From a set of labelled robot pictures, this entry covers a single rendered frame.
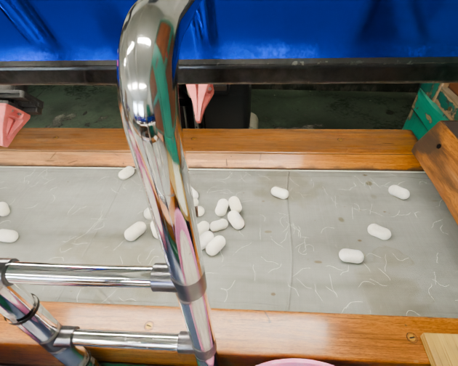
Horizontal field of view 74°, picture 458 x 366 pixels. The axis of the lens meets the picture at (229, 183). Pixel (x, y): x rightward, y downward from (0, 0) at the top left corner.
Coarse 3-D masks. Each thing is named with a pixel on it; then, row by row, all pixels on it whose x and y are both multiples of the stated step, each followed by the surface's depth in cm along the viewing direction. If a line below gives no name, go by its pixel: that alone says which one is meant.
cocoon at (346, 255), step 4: (344, 248) 46; (340, 252) 46; (344, 252) 45; (348, 252) 45; (352, 252) 45; (356, 252) 45; (360, 252) 45; (340, 256) 46; (344, 256) 45; (348, 256) 45; (352, 256) 45; (356, 256) 45; (360, 256) 45; (344, 260) 45; (348, 260) 45; (352, 260) 45; (356, 260) 45; (360, 260) 45
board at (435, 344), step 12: (420, 336) 36; (432, 336) 35; (444, 336) 35; (456, 336) 35; (432, 348) 34; (444, 348) 34; (456, 348) 34; (432, 360) 33; (444, 360) 33; (456, 360) 33
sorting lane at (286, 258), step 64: (0, 192) 60; (64, 192) 59; (128, 192) 59; (256, 192) 58; (320, 192) 57; (384, 192) 57; (0, 256) 49; (64, 256) 48; (128, 256) 48; (256, 256) 47; (320, 256) 47; (384, 256) 47; (448, 256) 46
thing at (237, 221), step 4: (232, 212) 51; (236, 212) 52; (228, 216) 51; (232, 216) 51; (236, 216) 51; (240, 216) 51; (232, 220) 51; (236, 220) 50; (240, 220) 50; (232, 224) 51; (236, 224) 50; (240, 224) 50; (236, 228) 50; (240, 228) 50
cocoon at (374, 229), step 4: (372, 224) 49; (376, 224) 49; (368, 228) 49; (372, 228) 48; (376, 228) 48; (380, 228) 48; (384, 228) 48; (372, 232) 49; (376, 232) 48; (380, 232) 48; (384, 232) 48; (388, 232) 48; (376, 236) 49; (380, 236) 48; (384, 236) 48; (388, 236) 48
